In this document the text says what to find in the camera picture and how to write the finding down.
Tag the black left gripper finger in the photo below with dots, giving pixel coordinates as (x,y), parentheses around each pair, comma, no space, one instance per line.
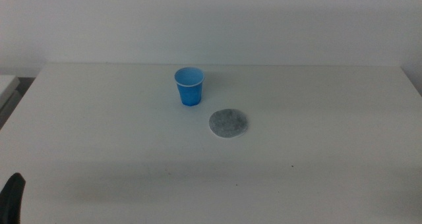
(11,199)

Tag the blue plastic cup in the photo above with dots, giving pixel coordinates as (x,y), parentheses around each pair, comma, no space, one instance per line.
(189,92)

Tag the round grey cup mat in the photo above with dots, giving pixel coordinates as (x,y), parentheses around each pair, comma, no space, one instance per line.
(228,123)

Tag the white side table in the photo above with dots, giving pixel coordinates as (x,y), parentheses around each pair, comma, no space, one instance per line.
(6,85)

